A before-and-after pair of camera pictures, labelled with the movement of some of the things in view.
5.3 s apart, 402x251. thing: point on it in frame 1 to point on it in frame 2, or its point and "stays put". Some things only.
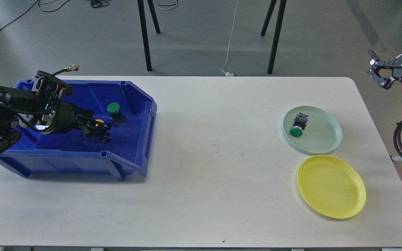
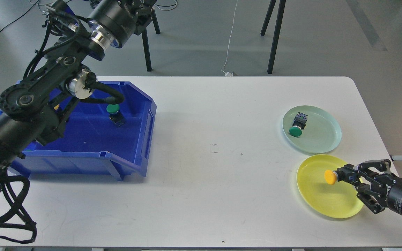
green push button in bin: x=113 y=108 stays put
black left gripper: x=61 y=118 to x=119 y=17
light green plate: x=322 y=134 stays put
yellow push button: x=100 y=123 to x=345 y=173
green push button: x=299 y=124 stays put
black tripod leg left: x=142 y=18 stays put
